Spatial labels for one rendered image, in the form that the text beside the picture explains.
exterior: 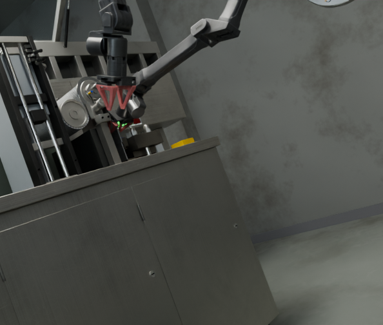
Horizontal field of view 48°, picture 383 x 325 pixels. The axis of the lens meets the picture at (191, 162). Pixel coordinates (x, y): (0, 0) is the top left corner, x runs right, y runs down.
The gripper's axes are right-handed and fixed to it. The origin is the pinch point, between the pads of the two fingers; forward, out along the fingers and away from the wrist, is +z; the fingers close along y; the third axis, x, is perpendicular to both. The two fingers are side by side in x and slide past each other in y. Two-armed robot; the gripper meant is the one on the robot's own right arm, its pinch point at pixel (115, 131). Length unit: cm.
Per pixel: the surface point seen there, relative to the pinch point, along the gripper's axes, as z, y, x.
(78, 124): -3.8, -17.9, 3.9
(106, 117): -9.4, -9.5, -0.8
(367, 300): 11, 55, -120
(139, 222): -4, -28, -47
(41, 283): -1, -66, -51
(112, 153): 0.2, -10.9, -12.0
